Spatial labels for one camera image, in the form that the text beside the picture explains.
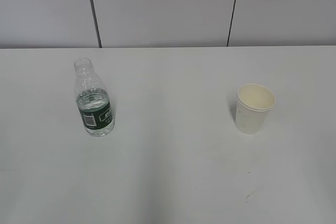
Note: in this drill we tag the clear plastic water bottle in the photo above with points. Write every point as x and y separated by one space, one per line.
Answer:
92 99

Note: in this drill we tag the white paper cup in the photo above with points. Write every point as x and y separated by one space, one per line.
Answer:
254 103

